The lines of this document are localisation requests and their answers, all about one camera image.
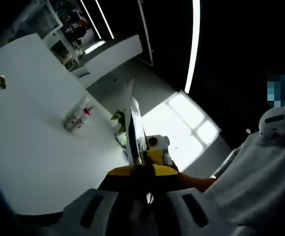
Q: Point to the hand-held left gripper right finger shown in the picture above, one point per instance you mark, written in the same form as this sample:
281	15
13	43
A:
167	182

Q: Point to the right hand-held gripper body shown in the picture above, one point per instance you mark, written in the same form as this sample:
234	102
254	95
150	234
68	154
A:
160	143

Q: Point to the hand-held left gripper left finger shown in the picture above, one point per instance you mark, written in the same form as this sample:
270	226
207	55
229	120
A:
117	196

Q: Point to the green skincare sample packet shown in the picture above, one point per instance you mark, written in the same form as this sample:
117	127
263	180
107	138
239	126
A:
136	127

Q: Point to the red-collared white skincare bottle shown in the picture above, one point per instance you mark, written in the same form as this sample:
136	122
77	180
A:
86	115

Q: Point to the gold foil sample packet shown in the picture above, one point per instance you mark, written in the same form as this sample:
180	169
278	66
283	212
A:
0	82

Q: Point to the bright window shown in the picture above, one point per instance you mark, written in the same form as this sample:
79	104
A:
181	123

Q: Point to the large green potted plant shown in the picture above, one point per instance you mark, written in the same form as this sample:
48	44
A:
118	119

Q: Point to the long curved ceiling light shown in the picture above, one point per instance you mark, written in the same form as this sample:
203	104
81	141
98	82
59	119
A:
192	49

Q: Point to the white chest device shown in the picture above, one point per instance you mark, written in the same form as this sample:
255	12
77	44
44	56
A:
277	123

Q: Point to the straight ceiling light strip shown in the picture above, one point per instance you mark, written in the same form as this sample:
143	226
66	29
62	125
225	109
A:
104	19
90	19

